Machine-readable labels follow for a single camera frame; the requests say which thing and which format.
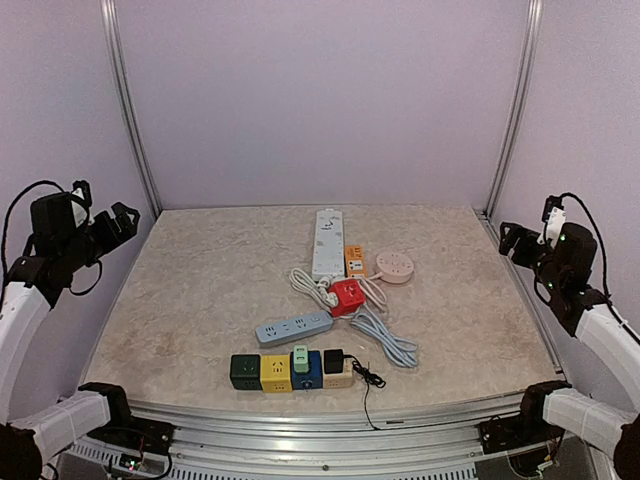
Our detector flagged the blue cube socket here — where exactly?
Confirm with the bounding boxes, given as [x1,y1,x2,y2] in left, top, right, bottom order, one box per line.
[290,350,323,390]

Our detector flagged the light blue power strip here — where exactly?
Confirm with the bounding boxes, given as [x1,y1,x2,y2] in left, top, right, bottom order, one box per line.
[255,311,334,348]

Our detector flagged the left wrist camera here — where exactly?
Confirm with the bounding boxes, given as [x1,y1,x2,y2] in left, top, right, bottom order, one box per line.
[70,180,93,228]

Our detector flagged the aluminium front rail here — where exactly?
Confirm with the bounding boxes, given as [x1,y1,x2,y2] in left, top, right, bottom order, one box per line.
[47,392,609,480]

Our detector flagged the yellow cube socket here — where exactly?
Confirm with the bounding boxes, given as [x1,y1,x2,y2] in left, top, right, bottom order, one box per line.
[260,355,293,393]

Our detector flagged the red cube socket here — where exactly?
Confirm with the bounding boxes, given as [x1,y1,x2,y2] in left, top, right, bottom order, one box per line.
[329,278,366,318]

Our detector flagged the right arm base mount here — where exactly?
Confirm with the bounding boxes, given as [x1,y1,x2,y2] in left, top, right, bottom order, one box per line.
[478,415,562,454]

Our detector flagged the long white power strip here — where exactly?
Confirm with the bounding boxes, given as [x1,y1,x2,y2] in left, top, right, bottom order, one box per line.
[311,209,345,281]

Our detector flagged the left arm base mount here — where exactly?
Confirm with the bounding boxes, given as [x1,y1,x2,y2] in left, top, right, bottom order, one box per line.
[88,416,176,456]

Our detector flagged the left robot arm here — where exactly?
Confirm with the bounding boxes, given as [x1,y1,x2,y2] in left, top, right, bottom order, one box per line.
[1,180,140,479]

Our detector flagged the round pink power socket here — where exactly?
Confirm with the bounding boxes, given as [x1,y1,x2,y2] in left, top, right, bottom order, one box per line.
[375,251,415,285]

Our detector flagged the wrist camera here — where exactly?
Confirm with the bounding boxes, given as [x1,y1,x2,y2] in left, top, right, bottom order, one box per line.
[537,195,566,248]
[70,180,93,228]

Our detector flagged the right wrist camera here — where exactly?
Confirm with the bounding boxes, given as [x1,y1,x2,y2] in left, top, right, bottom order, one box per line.
[537,195,566,248]

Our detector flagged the light blue coiled cable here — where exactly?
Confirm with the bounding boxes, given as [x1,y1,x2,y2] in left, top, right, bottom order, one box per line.
[349,308,420,369]

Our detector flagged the left aluminium frame post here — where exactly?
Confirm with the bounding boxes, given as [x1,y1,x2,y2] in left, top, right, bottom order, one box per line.
[99,0,163,220]

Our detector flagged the aluminium frame post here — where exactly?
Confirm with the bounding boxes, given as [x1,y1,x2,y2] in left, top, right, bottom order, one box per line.
[483,0,544,221]
[99,0,163,220]

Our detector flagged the beige cube socket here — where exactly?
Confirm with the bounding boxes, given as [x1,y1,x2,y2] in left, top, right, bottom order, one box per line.
[323,362,355,389]

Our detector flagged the right aluminium frame post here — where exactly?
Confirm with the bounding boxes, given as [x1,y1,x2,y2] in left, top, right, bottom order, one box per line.
[483,0,544,221]

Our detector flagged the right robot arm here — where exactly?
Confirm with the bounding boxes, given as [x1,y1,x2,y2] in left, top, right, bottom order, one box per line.
[499,193,639,479]

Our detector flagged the orange power adapter socket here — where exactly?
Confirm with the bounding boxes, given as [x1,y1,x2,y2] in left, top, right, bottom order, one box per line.
[344,245,368,278]

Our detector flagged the black power adapter with cable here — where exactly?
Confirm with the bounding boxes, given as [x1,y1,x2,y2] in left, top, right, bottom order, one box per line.
[322,349,386,431]

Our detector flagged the dark green cube socket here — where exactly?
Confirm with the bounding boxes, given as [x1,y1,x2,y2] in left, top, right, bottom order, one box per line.
[229,354,262,391]

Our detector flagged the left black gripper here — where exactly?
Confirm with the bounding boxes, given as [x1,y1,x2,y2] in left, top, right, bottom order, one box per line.
[59,201,139,271]

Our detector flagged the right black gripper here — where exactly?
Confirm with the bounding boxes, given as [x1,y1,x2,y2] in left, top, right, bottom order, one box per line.
[500,221,565,293]

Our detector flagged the mint green USB charger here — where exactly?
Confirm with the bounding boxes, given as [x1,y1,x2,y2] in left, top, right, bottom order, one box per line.
[291,345,310,375]

